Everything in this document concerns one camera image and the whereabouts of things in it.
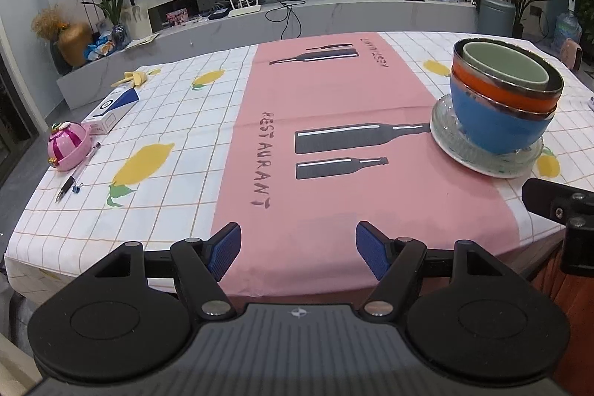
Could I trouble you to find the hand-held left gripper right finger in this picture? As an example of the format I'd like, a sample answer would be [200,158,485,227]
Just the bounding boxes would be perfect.
[355,220,517,319]

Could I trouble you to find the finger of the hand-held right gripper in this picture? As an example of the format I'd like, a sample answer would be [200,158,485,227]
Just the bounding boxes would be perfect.
[522,177,586,223]

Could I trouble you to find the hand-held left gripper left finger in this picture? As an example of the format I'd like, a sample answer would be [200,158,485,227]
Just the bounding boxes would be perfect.
[84,222,243,319]

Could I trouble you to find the white fruit print plate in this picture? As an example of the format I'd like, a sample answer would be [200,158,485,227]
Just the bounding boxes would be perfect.
[431,118,545,180]

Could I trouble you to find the blue steel bowl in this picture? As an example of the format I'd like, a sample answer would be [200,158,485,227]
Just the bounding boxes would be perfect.
[449,76,556,156]

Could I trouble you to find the orange steel bowl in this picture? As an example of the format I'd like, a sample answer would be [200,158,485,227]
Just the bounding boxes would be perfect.
[451,38,565,121]

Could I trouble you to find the green ceramic bowl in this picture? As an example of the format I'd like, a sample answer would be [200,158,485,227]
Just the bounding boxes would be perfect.
[461,41,551,91]

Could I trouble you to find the orange red clothing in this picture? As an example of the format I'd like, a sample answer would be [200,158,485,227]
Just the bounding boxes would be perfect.
[529,257,594,396]

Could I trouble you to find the checked lemon print tablecloth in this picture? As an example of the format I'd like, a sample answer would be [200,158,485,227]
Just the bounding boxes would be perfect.
[4,32,594,300]

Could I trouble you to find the black pen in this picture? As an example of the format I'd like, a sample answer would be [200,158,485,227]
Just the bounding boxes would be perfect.
[55,141,102,204]

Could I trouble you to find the blue water bottle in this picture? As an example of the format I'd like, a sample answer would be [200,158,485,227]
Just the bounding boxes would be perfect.
[554,11,584,49]

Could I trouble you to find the blue and white box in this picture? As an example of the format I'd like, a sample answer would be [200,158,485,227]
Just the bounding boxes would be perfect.
[81,87,140,134]

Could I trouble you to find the pink round jewel box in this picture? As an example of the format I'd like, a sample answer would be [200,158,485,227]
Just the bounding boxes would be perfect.
[47,122,92,171]

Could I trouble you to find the grey trash bin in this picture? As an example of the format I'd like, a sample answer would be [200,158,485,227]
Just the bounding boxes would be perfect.
[478,0,517,36]

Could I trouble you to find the banana peel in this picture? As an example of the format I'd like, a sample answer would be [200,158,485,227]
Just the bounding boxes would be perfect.
[110,70,150,89]

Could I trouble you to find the paper sheets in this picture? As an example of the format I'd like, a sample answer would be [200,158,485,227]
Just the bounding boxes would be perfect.
[123,33,161,52]

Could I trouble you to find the marble tv cabinet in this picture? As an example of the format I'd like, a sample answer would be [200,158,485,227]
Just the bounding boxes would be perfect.
[56,0,479,110]

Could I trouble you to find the blue snack packet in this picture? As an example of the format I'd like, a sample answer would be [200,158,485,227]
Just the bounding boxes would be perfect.
[84,32,117,61]

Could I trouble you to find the blue glass vase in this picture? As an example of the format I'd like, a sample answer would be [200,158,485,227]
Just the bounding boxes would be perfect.
[111,22,129,49]

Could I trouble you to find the white router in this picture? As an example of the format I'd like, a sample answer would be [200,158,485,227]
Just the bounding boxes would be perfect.
[226,0,263,17]

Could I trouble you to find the white printed pot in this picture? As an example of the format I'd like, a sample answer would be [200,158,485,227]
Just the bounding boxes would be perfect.
[121,4,150,40]

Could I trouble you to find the gold vase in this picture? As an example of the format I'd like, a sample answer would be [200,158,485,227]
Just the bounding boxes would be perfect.
[56,22,94,68]

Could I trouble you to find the dark vase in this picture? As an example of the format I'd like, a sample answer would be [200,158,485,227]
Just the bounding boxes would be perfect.
[49,41,70,77]

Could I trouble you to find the dried flower bunch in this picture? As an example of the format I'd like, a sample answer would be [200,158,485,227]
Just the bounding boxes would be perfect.
[30,6,71,40]

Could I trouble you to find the black cable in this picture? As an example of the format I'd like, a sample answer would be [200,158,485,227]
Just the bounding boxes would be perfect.
[265,0,307,40]

